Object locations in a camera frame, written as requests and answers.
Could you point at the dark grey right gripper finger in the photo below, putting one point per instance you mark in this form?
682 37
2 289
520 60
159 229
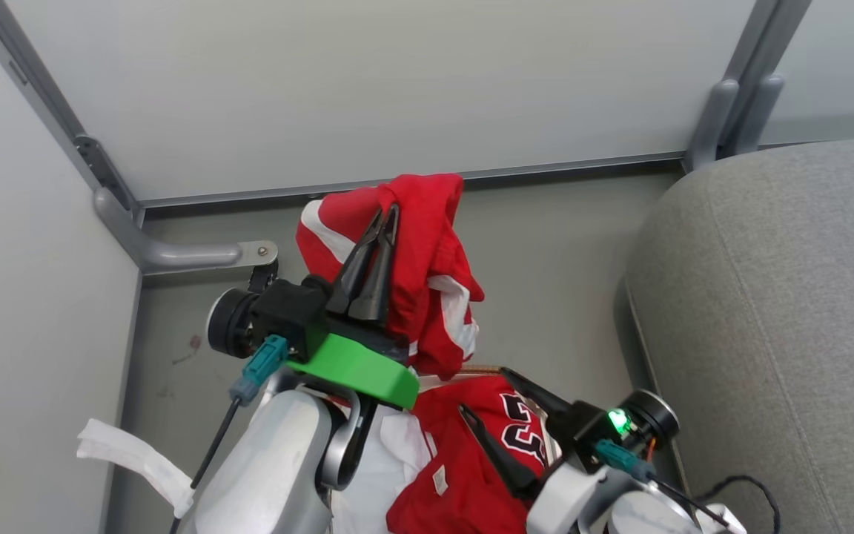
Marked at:
534 393
501 456

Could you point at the grey metal floor rail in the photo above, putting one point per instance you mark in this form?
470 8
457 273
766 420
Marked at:
471 174

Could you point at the red jersey with number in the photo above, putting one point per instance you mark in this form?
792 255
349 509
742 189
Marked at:
464 460

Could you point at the white cloth strip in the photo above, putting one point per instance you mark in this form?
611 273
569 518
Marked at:
138 460

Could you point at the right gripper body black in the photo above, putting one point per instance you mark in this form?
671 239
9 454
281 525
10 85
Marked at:
590 426

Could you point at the grey fabric sofa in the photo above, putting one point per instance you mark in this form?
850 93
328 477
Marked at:
775 334

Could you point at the red white garment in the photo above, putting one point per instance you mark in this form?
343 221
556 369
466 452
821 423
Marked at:
427 267

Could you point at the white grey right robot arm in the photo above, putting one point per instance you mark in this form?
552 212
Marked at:
605 504

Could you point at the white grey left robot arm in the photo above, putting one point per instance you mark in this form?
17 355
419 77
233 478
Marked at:
271 467

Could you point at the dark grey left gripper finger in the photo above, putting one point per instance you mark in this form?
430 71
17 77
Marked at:
376 285
349 278

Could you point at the grey double metal post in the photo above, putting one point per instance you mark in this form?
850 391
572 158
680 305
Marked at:
746 96

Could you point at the grey metal partition post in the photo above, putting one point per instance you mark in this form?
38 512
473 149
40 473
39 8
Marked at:
49 104

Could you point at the woven laundry basket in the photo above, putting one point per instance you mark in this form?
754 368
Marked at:
471 368

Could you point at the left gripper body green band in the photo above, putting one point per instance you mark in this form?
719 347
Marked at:
353 367

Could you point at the grey metal foot bracket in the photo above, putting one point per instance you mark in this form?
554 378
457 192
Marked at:
167 252

